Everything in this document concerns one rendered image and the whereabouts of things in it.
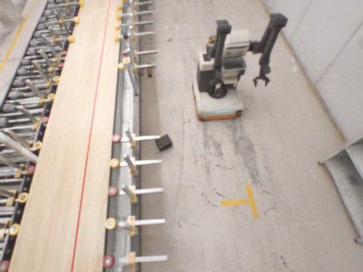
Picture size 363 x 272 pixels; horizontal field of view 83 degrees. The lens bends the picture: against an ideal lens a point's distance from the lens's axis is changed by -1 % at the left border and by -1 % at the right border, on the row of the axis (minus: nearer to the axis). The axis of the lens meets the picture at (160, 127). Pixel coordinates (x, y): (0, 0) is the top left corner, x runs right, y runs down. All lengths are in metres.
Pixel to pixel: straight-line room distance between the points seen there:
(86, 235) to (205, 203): 1.42
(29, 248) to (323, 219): 2.88
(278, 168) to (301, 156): 0.36
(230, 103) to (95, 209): 2.13
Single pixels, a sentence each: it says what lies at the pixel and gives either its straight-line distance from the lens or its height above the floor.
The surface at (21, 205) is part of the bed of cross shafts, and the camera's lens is 2.36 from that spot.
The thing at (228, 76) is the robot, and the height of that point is 0.82.
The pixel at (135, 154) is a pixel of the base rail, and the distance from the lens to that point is 2.14.
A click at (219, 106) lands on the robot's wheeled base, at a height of 0.28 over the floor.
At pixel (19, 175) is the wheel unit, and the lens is 2.38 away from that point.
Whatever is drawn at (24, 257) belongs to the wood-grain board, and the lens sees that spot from 2.08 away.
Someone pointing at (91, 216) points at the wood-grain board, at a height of 0.90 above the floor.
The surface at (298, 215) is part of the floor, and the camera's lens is 2.95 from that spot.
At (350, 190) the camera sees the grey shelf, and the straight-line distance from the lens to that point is 3.16.
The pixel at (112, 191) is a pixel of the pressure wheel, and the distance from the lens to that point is 1.85.
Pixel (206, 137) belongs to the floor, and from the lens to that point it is 2.99.
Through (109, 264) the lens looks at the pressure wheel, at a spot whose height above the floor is 0.91.
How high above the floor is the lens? 2.61
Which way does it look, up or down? 58 degrees down
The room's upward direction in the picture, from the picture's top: 10 degrees counter-clockwise
